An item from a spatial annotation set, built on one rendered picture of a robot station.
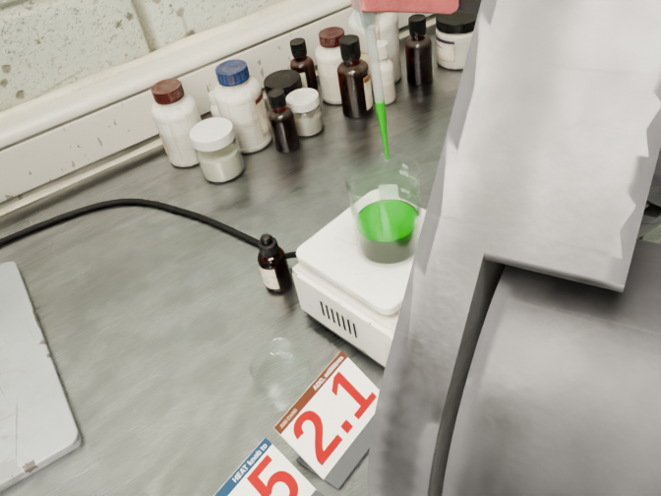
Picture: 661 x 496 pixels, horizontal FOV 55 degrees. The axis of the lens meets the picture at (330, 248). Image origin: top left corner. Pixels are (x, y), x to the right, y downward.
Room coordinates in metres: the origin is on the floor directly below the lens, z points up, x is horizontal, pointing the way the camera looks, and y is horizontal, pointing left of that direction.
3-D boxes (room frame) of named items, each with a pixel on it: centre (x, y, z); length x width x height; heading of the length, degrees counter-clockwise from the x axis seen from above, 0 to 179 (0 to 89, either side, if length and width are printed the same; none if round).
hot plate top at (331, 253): (0.42, -0.05, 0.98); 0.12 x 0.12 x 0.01; 37
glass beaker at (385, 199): (0.41, -0.05, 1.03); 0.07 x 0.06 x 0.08; 27
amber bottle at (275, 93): (0.74, 0.03, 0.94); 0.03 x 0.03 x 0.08
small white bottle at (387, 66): (0.81, -0.12, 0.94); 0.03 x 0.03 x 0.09
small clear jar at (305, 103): (0.77, 0.00, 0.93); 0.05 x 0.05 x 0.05
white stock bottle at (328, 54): (0.84, -0.06, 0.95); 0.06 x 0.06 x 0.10
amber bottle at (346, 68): (0.79, -0.08, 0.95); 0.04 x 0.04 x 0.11
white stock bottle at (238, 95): (0.77, 0.08, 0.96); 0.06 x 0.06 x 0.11
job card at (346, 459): (0.29, 0.02, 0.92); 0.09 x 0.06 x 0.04; 134
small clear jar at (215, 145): (0.71, 0.12, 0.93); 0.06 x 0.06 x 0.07
